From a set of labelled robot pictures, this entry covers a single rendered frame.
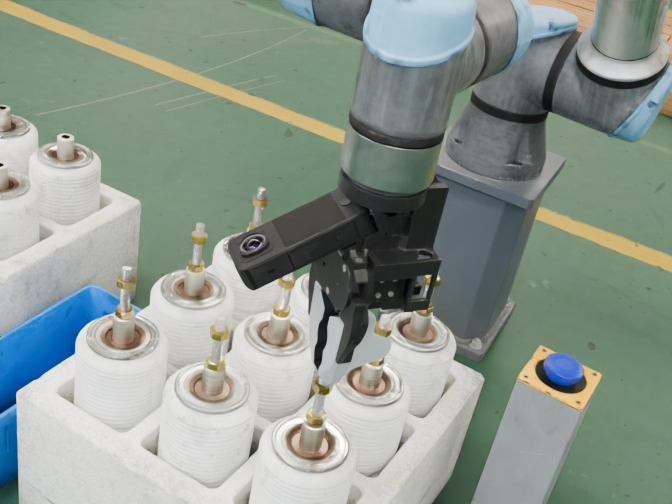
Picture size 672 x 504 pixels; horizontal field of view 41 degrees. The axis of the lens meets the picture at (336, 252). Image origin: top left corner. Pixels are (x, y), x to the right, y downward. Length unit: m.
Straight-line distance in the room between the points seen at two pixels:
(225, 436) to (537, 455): 0.32
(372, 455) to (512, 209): 0.51
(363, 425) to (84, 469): 0.30
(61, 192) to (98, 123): 0.71
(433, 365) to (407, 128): 0.43
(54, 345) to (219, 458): 0.41
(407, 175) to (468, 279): 0.74
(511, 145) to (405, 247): 0.60
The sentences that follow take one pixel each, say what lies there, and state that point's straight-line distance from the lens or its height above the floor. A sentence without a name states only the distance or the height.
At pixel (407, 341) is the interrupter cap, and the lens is 1.03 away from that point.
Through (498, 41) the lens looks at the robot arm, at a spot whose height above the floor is 0.65.
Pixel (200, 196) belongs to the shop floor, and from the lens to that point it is 1.73.
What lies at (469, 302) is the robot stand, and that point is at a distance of 1.42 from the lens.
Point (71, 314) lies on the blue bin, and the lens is 1.26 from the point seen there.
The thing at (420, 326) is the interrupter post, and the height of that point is 0.27.
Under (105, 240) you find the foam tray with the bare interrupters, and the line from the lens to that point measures 1.31.
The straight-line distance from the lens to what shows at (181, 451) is 0.93.
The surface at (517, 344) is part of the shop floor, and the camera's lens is 1.53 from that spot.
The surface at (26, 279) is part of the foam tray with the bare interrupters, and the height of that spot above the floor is 0.16.
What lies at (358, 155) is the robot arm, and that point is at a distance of 0.68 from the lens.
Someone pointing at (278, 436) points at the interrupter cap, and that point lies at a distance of 0.88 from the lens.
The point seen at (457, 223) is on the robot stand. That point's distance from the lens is 1.36.
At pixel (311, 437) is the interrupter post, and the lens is 0.86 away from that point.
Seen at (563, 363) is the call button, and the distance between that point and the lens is 0.94.
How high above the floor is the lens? 0.87
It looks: 32 degrees down
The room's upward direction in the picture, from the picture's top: 12 degrees clockwise
